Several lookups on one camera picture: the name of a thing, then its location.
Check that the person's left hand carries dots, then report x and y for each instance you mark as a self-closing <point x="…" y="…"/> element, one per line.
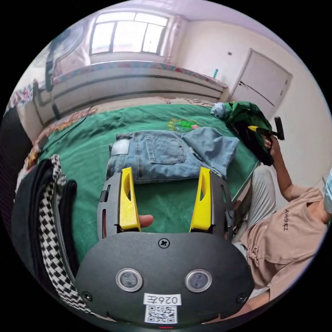
<point x="145" y="220"/>

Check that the person's body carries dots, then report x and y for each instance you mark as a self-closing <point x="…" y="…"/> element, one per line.
<point x="282" y="233"/>

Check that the person's right hand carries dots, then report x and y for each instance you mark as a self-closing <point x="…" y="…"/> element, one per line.
<point x="271" y="146"/>

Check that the pink curtain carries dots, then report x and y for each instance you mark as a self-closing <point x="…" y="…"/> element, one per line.
<point x="176" y="36"/>

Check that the white door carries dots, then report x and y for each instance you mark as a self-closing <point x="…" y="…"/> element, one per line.
<point x="262" y="80"/>

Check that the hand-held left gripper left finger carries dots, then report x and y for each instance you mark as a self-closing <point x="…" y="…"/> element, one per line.
<point x="127" y="197"/>

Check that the pale blue garment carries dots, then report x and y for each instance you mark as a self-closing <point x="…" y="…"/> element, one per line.
<point x="219" y="110"/>

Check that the green and black jacket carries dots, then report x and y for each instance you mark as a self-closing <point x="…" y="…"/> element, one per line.
<point x="249" y="145"/>

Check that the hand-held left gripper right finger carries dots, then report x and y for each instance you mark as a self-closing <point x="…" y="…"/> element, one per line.
<point x="201" y="215"/>

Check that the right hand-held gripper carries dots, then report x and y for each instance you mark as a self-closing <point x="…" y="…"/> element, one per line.
<point x="271" y="134"/>

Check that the light blue jeans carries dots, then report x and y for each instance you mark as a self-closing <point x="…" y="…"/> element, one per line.
<point x="166" y="155"/>

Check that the platform with floral sheet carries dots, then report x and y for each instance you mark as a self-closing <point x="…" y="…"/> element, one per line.
<point x="140" y="80"/>

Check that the pile of clothes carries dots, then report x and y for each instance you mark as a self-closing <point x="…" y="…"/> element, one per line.
<point x="39" y="220"/>

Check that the bed with green quilt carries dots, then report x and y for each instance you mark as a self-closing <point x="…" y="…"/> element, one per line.
<point x="85" y="155"/>

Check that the window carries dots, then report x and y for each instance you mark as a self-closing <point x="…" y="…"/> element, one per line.
<point x="129" y="33"/>

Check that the person's right forearm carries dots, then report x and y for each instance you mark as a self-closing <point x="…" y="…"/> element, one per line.
<point x="285" y="176"/>

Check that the standing fan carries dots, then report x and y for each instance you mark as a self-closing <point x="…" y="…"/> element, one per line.
<point x="62" y="52"/>

